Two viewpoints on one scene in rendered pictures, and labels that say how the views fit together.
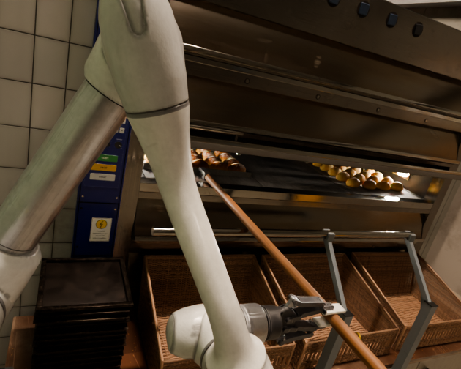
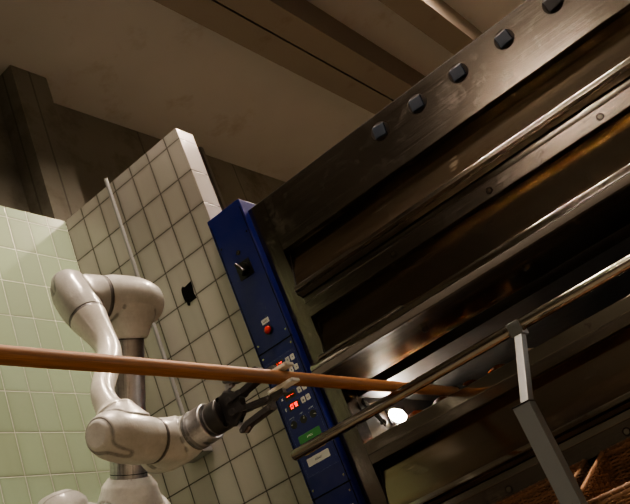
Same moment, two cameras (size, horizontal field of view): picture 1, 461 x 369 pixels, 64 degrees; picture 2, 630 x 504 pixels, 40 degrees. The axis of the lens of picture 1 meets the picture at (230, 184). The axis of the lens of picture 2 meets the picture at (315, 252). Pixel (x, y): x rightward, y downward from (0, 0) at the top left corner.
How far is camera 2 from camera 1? 2.16 m
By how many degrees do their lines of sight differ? 68
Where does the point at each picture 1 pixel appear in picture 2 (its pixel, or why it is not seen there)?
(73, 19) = (237, 335)
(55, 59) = not seen: hidden behind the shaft
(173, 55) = (68, 289)
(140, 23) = (54, 289)
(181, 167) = (95, 336)
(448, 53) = not seen: outside the picture
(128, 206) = (369, 481)
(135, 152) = (339, 412)
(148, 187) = (374, 444)
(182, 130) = (87, 317)
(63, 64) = not seen: hidden behind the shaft
